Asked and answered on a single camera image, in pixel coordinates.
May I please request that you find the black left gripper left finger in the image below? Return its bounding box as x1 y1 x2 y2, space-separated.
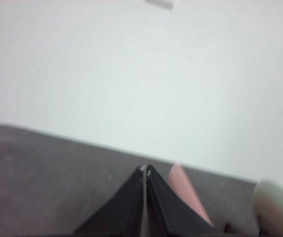
72 164 147 237

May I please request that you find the green round plate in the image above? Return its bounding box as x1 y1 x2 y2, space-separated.
251 179 283 237

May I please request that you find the pink round plate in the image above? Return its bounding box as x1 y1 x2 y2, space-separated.
168 162 213 227

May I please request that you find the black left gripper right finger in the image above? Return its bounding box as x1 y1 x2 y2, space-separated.
146 164 221 237

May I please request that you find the white wall socket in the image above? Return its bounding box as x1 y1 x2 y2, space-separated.
144 0 176 10

